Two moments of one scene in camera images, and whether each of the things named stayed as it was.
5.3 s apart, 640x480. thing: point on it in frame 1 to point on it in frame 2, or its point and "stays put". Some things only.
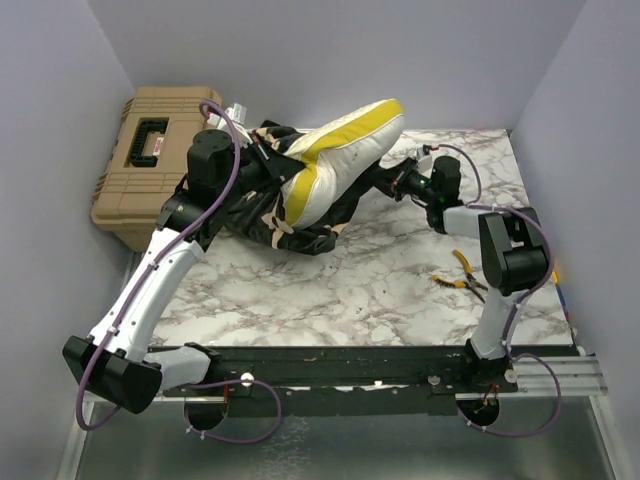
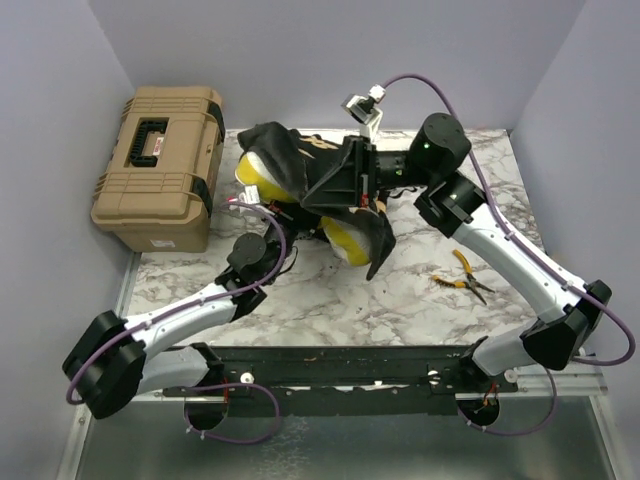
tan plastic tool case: (148, 158) stays put
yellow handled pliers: (471, 283) stays put
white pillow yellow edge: (334, 155) to (346, 240)
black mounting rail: (352, 381) stays put
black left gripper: (275, 165) to (293, 216)
